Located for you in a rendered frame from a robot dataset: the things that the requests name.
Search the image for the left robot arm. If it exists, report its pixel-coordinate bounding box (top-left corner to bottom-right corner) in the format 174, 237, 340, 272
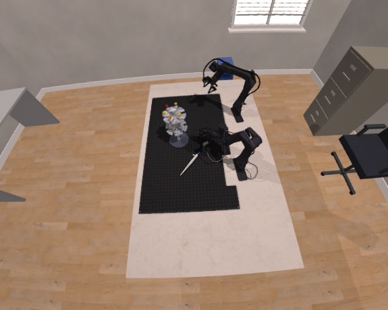
217, 123, 262, 181

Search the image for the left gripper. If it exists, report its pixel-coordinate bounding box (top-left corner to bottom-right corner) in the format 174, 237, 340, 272
199, 126, 219, 148

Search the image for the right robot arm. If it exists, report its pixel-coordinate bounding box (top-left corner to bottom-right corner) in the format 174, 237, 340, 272
209, 61, 256, 123

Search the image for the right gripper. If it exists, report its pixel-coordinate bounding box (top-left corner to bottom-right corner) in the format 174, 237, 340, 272
203, 74, 219, 94

